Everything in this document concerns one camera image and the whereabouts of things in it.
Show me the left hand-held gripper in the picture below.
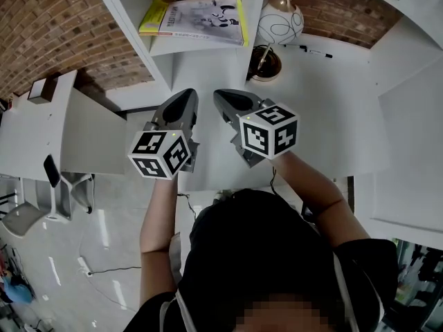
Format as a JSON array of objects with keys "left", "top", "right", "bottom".
[{"left": 127, "top": 88, "right": 201, "bottom": 181}]

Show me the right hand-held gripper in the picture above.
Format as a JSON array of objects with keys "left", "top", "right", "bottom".
[{"left": 213, "top": 88, "right": 300, "bottom": 169}]

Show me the white shelving unit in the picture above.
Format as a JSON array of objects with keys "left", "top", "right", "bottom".
[{"left": 84, "top": 0, "right": 443, "bottom": 93}]

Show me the white illustrated book yellow edge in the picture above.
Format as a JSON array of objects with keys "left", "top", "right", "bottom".
[{"left": 157, "top": 0, "right": 251, "bottom": 48}]

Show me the person's right forearm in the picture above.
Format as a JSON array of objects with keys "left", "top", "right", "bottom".
[{"left": 268, "top": 150, "right": 372, "bottom": 248}]

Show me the person's left forearm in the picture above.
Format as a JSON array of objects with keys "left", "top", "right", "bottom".
[{"left": 138, "top": 175, "right": 180, "bottom": 299}]

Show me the white desk with drawers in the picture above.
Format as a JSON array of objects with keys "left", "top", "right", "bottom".
[{"left": 172, "top": 33, "right": 394, "bottom": 195}]

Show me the white globe desk lamp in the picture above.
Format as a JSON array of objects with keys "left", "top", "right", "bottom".
[{"left": 248, "top": 0, "right": 305, "bottom": 83}]

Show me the black and white marker pen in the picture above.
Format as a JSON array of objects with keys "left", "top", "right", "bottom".
[{"left": 283, "top": 43, "right": 334, "bottom": 59}]

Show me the black phone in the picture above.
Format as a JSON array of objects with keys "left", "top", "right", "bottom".
[{"left": 42, "top": 154, "right": 62, "bottom": 189}]

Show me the person's black clothing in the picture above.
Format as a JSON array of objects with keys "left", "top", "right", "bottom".
[{"left": 123, "top": 187, "right": 399, "bottom": 332}]

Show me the brown box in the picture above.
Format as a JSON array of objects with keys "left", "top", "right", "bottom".
[{"left": 26, "top": 73, "right": 60, "bottom": 105}]

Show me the white side table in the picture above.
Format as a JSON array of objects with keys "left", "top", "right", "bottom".
[{"left": 0, "top": 69, "right": 128, "bottom": 183}]

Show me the white power strip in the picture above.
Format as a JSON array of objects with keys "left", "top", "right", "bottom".
[{"left": 76, "top": 255, "right": 93, "bottom": 277}]

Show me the white chair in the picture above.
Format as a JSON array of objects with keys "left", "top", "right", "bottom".
[{"left": 1, "top": 171, "right": 96, "bottom": 238}]

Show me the person's head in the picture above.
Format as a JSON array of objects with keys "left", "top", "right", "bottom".
[{"left": 237, "top": 292, "right": 347, "bottom": 332}]

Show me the blue plastic bag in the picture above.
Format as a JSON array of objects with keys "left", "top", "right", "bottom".
[{"left": 2, "top": 275, "right": 35, "bottom": 304}]

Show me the dark framed window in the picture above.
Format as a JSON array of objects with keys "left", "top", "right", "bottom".
[{"left": 390, "top": 237, "right": 443, "bottom": 324}]

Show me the white harness strap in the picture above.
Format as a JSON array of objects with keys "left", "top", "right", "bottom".
[
  {"left": 159, "top": 232, "right": 195, "bottom": 332},
  {"left": 332, "top": 252, "right": 385, "bottom": 332}
]

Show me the black floor cable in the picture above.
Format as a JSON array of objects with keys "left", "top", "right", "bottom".
[{"left": 89, "top": 265, "right": 143, "bottom": 276}]

